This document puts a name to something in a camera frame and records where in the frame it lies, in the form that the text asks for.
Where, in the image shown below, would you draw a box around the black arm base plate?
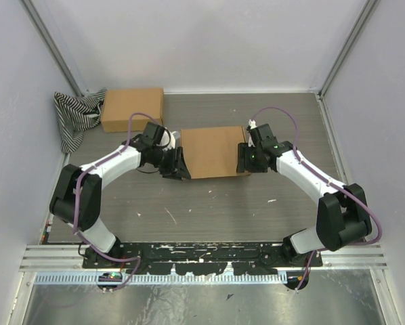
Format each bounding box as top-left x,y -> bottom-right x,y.
80,242 -> 323,276

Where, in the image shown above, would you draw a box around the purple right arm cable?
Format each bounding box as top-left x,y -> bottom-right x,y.
249,106 -> 383,293

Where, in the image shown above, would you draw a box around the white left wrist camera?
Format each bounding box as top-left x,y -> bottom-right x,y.
157,129 -> 181,150

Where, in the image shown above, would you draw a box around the brown cardboard box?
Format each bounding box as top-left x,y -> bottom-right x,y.
101,88 -> 164,133

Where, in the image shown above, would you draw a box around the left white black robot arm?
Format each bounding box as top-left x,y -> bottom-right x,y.
49,122 -> 190,269

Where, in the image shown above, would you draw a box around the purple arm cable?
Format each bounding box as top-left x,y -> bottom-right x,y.
249,106 -> 383,293
72,112 -> 156,293

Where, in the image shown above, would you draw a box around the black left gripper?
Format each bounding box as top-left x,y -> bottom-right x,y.
152,146 -> 192,182

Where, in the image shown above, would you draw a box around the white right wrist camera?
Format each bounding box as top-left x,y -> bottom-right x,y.
247,119 -> 259,147

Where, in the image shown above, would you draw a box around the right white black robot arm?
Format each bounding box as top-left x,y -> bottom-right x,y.
236,120 -> 372,267

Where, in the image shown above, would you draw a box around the aluminium front rail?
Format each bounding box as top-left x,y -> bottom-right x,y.
20,242 -> 387,274

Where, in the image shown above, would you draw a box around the left aluminium corner post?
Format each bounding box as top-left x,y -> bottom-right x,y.
20,1 -> 89,96

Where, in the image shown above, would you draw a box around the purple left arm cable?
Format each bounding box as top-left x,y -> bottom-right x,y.
72,112 -> 156,293

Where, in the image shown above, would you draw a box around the black white striped cloth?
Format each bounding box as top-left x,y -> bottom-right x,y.
53,88 -> 107,154

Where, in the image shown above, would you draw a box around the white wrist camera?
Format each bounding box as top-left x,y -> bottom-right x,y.
247,119 -> 259,147
157,129 -> 181,150

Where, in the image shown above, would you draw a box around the slotted grey cable duct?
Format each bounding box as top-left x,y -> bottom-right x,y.
34,272 -> 288,286

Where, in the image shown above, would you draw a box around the aluminium corner post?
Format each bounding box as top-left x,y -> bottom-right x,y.
20,1 -> 89,96
317,0 -> 380,100

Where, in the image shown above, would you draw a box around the right aluminium corner post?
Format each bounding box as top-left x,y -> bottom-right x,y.
317,0 -> 380,100

